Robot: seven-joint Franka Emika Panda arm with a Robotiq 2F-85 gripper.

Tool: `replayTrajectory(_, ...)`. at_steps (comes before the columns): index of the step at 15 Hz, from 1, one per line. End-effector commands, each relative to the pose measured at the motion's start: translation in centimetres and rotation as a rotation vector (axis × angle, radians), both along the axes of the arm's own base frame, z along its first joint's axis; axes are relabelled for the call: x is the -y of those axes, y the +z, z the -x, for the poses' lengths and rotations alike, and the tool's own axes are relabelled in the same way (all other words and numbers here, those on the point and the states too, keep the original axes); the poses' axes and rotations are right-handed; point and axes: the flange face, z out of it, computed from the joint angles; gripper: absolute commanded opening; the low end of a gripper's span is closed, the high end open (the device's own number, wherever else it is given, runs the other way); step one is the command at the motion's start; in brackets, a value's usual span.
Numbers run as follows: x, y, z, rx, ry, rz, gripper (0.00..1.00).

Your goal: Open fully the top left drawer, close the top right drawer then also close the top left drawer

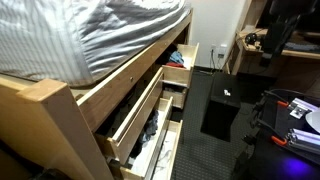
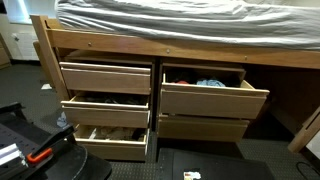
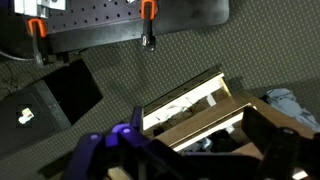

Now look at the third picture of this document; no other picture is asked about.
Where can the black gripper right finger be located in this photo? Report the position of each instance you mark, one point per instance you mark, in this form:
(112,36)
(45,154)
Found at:
(283,150)

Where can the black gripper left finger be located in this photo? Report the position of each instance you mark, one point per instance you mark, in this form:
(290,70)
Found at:
(96,150)

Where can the blue crumpled cloth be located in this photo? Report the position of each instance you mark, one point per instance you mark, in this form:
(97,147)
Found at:
(286,103)

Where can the black garment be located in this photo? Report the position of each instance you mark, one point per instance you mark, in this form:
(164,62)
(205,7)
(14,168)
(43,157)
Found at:
(223,140)

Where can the black computer tower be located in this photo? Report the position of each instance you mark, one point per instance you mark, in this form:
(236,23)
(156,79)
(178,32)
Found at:
(66,90)

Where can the white sticker on tower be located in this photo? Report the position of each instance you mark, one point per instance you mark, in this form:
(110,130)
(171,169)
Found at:
(25,116)

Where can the pale crumpled garment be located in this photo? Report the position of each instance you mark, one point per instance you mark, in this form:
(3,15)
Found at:
(173,108)

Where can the orange and black clamp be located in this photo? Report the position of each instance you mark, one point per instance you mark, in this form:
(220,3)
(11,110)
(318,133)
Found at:
(148,10)
(36,28)

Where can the black perforated breadboard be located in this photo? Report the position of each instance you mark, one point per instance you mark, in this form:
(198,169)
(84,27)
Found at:
(86,13)

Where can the silver aluminium extrusion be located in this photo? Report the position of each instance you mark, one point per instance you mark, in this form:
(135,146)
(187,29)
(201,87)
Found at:
(30,6)

